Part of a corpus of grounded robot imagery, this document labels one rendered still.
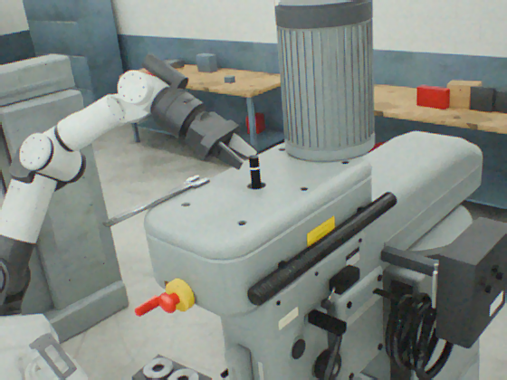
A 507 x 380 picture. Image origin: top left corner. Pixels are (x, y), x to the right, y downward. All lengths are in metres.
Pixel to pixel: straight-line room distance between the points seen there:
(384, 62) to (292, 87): 4.67
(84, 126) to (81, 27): 7.06
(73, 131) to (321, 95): 0.52
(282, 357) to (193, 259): 0.34
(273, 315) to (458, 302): 0.39
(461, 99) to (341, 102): 3.87
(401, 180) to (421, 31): 4.23
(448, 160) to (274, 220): 0.75
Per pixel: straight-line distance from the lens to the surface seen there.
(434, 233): 1.65
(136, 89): 1.17
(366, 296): 1.39
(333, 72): 1.19
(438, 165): 1.62
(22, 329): 1.30
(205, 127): 1.14
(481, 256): 1.24
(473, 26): 5.45
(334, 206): 1.16
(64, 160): 1.29
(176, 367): 1.85
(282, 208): 1.05
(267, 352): 1.24
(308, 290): 1.18
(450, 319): 1.30
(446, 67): 5.59
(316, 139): 1.23
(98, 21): 8.44
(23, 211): 1.30
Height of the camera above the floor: 2.35
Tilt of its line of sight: 24 degrees down
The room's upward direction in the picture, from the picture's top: 6 degrees counter-clockwise
